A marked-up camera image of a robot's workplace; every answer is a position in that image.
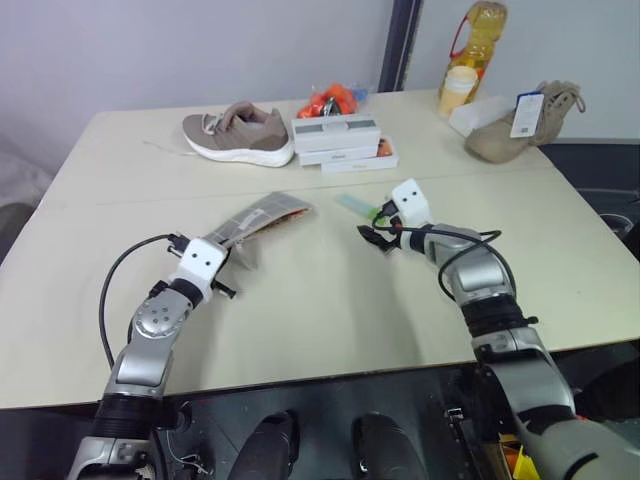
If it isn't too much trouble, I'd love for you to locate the green highlighter with clear cap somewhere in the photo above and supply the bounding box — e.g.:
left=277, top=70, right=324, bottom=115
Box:
left=335, top=193, right=387, bottom=222

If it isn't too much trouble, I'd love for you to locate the dark vertical post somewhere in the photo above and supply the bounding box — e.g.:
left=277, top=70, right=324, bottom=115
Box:
left=376, top=0, right=422, bottom=94

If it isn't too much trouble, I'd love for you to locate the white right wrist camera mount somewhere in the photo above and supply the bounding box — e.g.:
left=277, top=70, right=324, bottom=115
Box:
left=389, top=178, right=433, bottom=225

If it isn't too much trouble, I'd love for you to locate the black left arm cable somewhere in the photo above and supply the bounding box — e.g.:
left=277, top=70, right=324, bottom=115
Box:
left=97, top=234, right=177, bottom=372

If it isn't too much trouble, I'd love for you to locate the silver snack packet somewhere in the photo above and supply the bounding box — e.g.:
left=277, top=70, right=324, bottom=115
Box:
left=206, top=191, right=318, bottom=272

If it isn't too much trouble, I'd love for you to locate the tan suede boot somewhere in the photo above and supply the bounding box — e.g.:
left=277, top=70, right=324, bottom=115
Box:
left=464, top=80, right=588, bottom=165

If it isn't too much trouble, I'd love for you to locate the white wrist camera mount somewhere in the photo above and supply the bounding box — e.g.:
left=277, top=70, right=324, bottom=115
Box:
left=389, top=178, right=433, bottom=225
left=172, top=238, right=232, bottom=304

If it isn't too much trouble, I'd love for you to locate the taupe sneaker with white sole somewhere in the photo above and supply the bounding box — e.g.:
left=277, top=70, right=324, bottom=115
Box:
left=181, top=100, right=296, bottom=168

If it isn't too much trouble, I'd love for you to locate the white box with grey lid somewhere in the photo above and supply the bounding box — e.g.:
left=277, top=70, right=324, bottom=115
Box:
left=291, top=115, right=382, bottom=154

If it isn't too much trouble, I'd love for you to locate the white blue hang tag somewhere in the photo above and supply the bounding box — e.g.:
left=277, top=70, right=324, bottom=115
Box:
left=510, top=91, right=546, bottom=139

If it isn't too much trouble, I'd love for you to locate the dark rounded shape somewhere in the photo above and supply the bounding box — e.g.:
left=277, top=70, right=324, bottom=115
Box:
left=233, top=410, right=297, bottom=480

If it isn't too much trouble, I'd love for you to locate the yellow oil bottle red handle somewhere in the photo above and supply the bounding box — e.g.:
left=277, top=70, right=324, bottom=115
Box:
left=438, top=0, right=512, bottom=119

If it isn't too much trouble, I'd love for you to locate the flat white box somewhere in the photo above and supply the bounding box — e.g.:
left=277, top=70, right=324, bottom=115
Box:
left=319, top=152, right=401, bottom=175

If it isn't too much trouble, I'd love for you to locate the cream cup with lid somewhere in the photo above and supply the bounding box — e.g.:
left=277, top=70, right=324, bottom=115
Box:
left=438, top=66, right=479, bottom=119

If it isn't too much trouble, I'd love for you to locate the yellow box under table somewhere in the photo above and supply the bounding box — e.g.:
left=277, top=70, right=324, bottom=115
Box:
left=498, top=438, right=537, bottom=480

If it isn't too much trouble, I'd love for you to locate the translucent white plastic box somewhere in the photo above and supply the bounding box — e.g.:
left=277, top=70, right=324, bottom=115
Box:
left=448, top=94, right=517, bottom=137

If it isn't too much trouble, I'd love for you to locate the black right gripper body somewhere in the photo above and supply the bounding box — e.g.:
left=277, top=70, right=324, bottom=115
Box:
left=378, top=198, right=403, bottom=253

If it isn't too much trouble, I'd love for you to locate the white box with orange picture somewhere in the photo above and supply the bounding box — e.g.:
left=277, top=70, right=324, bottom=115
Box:
left=299, top=136, right=397, bottom=167

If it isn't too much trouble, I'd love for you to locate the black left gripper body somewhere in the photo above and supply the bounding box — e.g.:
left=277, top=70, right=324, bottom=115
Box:
left=167, top=232, right=239, bottom=300

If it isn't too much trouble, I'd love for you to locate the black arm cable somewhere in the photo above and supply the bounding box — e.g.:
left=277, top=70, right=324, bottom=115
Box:
left=374, top=212, right=504, bottom=302
left=97, top=234, right=177, bottom=372

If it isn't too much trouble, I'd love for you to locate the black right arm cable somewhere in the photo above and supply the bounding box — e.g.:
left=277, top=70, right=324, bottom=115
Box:
left=374, top=212, right=504, bottom=302

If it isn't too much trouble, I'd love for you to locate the orange plastic bag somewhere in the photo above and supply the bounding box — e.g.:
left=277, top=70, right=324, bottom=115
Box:
left=296, top=83, right=372, bottom=120

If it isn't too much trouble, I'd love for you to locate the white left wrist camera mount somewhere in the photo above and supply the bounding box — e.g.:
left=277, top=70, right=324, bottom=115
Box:
left=172, top=238, right=232, bottom=304

